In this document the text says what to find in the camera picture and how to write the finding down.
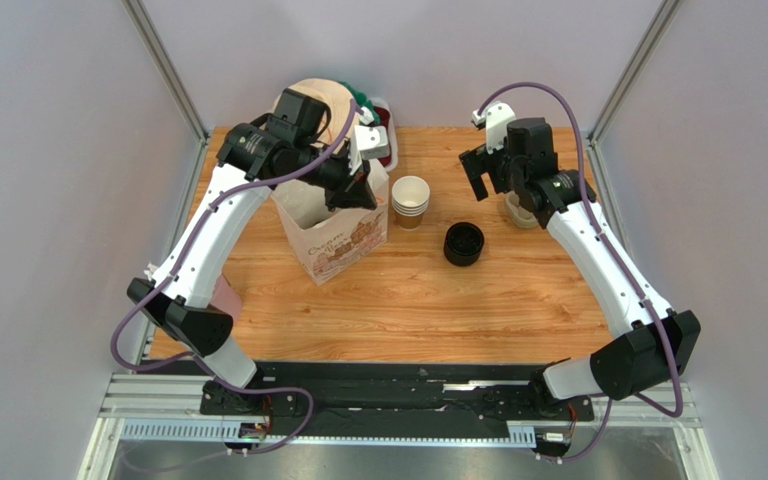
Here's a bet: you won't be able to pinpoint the pink plastic cup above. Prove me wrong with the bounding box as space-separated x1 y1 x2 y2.
211 275 242 321

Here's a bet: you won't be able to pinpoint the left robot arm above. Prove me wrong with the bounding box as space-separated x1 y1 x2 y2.
127 88 389 413

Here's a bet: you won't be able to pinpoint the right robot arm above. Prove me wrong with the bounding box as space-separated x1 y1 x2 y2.
459 118 701 404

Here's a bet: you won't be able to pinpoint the green cloth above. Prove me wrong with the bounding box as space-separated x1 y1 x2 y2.
339 81 381 126

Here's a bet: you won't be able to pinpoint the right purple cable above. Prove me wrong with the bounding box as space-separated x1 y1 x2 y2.
475 81 685 464

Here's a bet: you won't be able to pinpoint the white paper bag orange handles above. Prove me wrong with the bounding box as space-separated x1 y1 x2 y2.
272 160 389 286

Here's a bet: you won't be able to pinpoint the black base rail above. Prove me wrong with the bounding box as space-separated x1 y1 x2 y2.
195 361 596 439

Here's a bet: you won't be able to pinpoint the beige bucket hat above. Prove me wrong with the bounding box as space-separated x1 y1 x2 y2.
288 78 360 147

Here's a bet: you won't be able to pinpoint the stack of black lids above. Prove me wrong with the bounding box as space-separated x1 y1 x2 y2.
443 222 485 267

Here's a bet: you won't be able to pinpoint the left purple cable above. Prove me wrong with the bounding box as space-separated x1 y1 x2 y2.
109 98 362 456

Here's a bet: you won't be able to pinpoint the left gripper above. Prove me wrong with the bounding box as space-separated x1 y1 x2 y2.
293 143 377 214

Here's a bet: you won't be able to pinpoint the purple cable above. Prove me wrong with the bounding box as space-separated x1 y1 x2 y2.
475 81 685 464
109 98 362 456

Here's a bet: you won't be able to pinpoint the stack of paper cups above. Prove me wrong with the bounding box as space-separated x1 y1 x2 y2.
391 176 431 231

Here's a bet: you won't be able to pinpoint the white plastic basket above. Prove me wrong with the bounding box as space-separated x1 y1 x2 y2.
370 97 398 172

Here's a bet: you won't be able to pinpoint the dark red cloth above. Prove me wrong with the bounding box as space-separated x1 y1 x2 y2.
374 105 392 130

